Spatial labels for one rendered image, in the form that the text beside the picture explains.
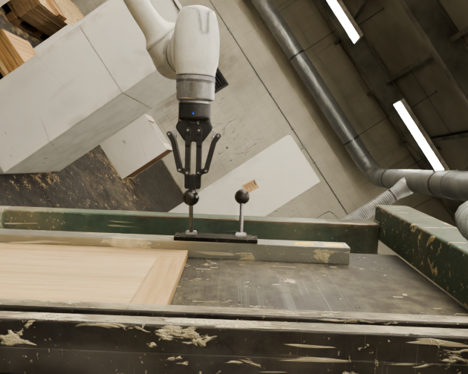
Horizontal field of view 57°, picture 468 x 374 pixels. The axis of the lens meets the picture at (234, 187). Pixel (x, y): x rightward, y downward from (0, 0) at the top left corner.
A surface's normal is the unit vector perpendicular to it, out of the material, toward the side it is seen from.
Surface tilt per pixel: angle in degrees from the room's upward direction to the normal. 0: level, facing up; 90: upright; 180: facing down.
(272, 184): 90
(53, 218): 90
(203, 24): 65
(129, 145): 90
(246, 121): 90
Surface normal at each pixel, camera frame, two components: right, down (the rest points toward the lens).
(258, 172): -0.05, 0.05
